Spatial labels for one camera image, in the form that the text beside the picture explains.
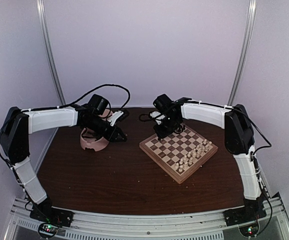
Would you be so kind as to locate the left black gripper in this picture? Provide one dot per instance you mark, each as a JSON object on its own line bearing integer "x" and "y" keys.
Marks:
{"x": 111, "y": 136}

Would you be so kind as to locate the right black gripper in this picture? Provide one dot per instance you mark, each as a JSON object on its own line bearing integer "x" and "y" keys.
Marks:
{"x": 162, "y": 133}

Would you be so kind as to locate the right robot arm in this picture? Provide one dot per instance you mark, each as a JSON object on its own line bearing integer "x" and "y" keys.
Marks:
{"x": 238, "y": 136}

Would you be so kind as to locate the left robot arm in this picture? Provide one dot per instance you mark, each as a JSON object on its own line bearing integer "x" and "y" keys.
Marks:
{"x": 20, "y": 124}

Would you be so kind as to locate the wooden chess board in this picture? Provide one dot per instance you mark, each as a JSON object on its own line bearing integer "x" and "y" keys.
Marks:
{"x": 167, "y": 151}

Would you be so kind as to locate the white chess pieces group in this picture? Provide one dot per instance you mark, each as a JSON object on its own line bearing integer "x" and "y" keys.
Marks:
{"x": 194, "y": 157}

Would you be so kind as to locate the left circuit board with LEDs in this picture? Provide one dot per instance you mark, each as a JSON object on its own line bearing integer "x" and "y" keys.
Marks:
{"x": 47, "y": 229}

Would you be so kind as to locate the circuit board with leds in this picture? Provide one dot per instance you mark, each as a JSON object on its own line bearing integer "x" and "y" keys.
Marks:
{"x": 249, "y": 230}
{"x": 47, "y": 229}

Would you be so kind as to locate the right circuit board with LEDs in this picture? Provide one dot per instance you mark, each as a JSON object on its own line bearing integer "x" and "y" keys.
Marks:
{"x": 249, "y": 230}

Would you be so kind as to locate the pink double pet bowl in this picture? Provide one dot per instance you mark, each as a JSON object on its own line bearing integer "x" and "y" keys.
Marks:
{"x": 92, "y": 141}

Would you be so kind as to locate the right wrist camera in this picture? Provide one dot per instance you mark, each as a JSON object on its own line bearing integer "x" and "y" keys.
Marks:
{"x": 156, "y": 115}

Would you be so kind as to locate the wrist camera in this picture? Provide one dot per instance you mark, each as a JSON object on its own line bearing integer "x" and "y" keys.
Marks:
{"x": 118, "y": 116}
{"x": 156, "y": 115}

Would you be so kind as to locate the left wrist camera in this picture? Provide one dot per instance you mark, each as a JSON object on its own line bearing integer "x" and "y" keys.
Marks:
{"x": 118, "y": 116}

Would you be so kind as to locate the right aluminium frame post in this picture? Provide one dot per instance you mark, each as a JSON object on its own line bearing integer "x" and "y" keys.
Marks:
{"x": 249, "y": 26}

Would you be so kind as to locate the aluminium frame post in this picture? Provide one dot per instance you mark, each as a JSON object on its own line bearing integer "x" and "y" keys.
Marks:
{"x": 49, "y": 52}
{"x": 249, "y": 26}

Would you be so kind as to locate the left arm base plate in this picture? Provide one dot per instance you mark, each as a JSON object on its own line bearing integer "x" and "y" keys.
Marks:
{"x": 62, "y": 218}

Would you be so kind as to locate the front aluminium rail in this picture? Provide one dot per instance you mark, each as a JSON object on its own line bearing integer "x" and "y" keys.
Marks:
{"x": 198, "y": 226}

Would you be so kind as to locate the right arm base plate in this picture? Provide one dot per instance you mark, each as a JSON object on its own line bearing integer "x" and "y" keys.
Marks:
{"x": 242, "y": 215}

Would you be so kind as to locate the left aluminium frame post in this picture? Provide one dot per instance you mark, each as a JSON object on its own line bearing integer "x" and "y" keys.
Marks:
{"x": 49, "y": 52}

